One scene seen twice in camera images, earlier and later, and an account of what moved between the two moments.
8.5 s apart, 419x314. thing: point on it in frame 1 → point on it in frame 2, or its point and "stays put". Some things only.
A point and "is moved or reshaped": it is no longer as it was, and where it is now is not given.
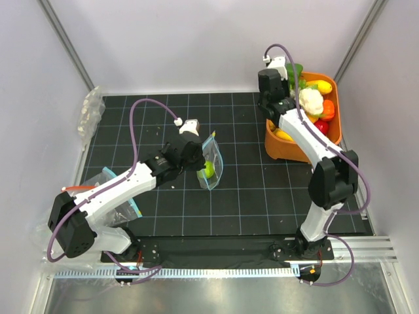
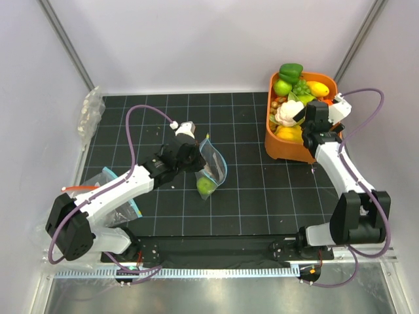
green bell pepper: x=291 y=72 stays put
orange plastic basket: x=279 y=148 stays put
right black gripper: x=285 y=84 → x=300 y=115
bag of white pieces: x=93 y=108 stays put
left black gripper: x=200 y=163 stays put
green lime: x=209 y=171 → x=205 y=185
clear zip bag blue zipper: x=211 y=174 is moved or reshaped
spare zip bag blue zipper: x=124 y=212 stays put
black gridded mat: x=255 y=195 stays put
